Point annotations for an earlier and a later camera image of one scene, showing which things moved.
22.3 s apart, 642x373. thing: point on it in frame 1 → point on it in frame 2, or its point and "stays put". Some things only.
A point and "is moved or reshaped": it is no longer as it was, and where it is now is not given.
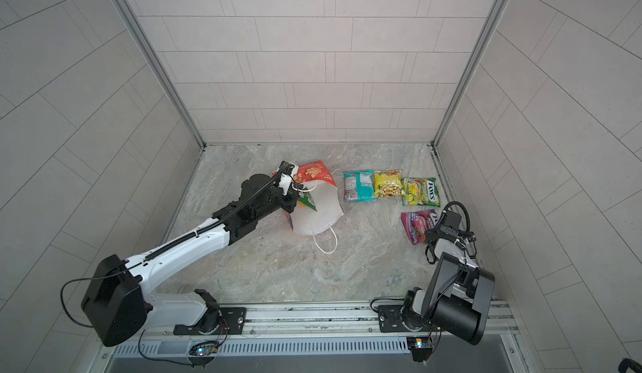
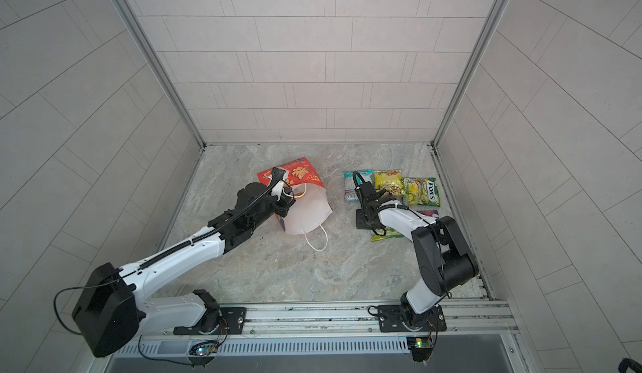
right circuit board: [421, 348] stays put
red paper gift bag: [320, 206] is moved or reshaped
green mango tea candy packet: [305, 199] → [391, 232]
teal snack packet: [359, 186] stays put
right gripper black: [436, 231] → [359, 222]
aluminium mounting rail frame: [321, 339] stays put
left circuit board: [204, 349] stays put
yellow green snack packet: [388, 183] stays put
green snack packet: [420, 191] stays put
